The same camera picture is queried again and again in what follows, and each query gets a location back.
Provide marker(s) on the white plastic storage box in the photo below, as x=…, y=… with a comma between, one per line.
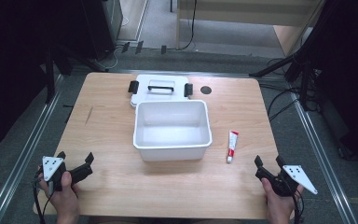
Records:
x=171, y=133

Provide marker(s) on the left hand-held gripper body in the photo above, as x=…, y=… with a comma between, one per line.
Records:
x=51, y=166

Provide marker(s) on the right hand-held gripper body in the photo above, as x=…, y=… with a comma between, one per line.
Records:
x=296, y=175

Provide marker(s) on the black metal stand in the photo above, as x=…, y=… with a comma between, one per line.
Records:
x=301, y=71
x=49, y=77

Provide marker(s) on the metal floor rail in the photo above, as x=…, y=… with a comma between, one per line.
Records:
x=28, y=146
x=323, y=158

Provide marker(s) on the white and red ointment tube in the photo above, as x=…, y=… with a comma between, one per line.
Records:
x=232, y=144

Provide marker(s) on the small black floor bracket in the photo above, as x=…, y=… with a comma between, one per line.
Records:
x=126, y=47
x=139, y=47
x=163, y=49

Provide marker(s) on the black cabinet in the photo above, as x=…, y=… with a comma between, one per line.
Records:
x=101, y=28

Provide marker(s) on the dark curtain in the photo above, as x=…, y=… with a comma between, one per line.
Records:
x=351, y=71
x=9, y=62

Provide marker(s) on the light wooden furniture frame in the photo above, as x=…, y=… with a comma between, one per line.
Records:
x=248, y=14

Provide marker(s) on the person's left hand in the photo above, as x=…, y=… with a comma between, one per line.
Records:
x=64, y=199

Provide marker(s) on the person's right hand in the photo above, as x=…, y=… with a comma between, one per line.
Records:
x=278, y=207

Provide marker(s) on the black round table grommet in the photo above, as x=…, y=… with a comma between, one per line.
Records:
x=205, y=90

